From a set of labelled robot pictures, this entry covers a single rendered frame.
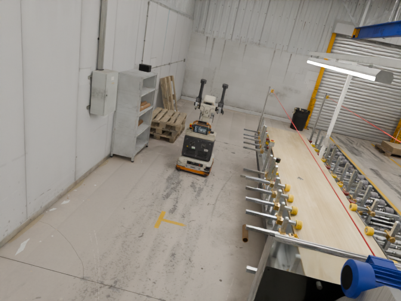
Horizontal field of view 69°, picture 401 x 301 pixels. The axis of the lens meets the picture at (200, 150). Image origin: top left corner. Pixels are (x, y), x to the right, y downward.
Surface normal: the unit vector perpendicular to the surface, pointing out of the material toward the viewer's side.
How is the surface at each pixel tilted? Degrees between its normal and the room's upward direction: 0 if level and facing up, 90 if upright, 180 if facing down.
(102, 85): 90
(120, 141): 90
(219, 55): 90
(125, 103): 90
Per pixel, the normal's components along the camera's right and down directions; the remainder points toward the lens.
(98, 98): -0.14, 0.33
